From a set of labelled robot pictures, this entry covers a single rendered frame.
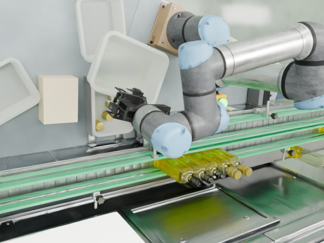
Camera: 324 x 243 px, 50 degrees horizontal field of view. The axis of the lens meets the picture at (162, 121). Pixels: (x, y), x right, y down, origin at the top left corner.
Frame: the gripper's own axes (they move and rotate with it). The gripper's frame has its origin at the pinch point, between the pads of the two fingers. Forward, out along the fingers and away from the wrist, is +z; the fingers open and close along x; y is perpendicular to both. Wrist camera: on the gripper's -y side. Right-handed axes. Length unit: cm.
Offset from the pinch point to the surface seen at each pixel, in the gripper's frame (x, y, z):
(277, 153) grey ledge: 12, -111, 21
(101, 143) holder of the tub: 26.8, -14.4, 29.1
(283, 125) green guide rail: -4, -102, 20
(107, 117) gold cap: 15.0, -12.1, 27.4
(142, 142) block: 19.9, -27.0, 20.6
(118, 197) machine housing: 46, -26, 21
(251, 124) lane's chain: 1, -84, 23
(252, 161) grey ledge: 19, -93, 20
